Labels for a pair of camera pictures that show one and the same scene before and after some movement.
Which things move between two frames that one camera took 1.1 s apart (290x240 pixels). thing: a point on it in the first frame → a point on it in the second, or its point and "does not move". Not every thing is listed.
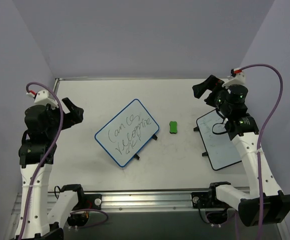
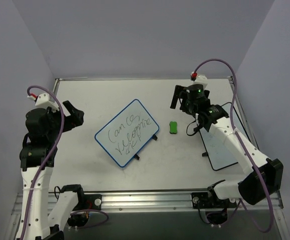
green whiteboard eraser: x=173 y=127 does not move
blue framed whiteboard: x=127 y=132 does not move
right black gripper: x=212 y=92 → x=180 y=97
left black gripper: x=65 y=116 does not move
